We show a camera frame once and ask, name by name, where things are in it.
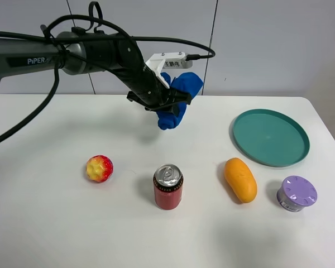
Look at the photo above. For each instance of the red yellow toy apple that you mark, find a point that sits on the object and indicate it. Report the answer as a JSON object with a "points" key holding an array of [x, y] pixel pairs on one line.
{"points": [[99, 168]]}

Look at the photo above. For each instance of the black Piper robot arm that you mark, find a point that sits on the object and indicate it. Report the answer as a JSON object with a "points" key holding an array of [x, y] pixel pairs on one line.
{"points": [[112, 53]]}

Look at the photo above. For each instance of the red soda can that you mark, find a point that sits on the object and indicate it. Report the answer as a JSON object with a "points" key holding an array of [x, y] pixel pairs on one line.
{"points": [[168, 186]]}

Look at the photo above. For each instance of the purple lidded small container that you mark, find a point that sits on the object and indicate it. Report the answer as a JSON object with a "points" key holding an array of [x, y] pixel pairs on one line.
{"points": [[296, 193]]}

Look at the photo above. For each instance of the blue cloth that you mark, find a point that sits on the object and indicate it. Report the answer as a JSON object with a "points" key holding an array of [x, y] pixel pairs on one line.
{"points": [[186, 82]]}

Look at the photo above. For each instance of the teal round plate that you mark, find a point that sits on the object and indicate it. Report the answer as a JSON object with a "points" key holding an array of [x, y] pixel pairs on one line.
{"points": [[270, 138]]}

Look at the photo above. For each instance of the orange toy mango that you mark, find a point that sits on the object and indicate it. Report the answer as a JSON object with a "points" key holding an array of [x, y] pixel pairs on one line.
{"points": [[241, 180]]}

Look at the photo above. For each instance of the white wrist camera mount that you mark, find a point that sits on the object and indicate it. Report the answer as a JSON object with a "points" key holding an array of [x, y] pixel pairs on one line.
{"points": [[172, 60]]}

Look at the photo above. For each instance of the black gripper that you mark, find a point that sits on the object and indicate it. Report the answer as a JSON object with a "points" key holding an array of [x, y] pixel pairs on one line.
{"points": [[149, 92]]}

